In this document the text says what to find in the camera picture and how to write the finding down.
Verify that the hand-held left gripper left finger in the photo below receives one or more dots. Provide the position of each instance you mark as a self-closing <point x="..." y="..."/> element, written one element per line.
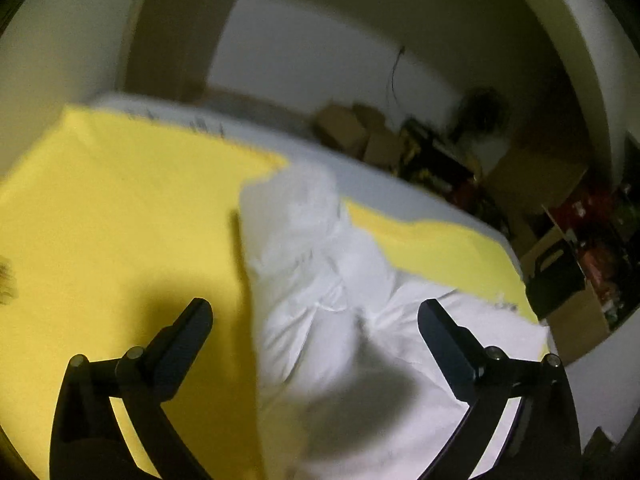
<point x="182" y="342"/>

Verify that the wooden cabinet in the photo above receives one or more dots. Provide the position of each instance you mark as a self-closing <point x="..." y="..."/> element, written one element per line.
<point x="535" y="180"/>

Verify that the dark standing fan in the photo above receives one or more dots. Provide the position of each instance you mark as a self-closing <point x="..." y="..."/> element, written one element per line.
<point x="480" y="110"/>

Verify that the large white padded jacket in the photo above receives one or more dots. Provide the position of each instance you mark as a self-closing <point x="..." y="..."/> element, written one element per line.
<point x="320" y="270"/>

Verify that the yellow sheet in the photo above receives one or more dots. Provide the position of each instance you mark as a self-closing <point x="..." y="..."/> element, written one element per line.
<point x="125" y="200"/>

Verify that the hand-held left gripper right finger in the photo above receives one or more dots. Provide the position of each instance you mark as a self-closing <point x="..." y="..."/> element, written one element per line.
<point x="445" y="342"/>

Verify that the pale grey bed mattress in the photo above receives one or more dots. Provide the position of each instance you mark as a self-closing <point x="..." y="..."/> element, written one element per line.
<point x="380" y="185"/>

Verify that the black yellow box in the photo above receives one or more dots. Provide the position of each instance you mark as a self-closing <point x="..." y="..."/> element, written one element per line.
<point x="435" y="155"/>

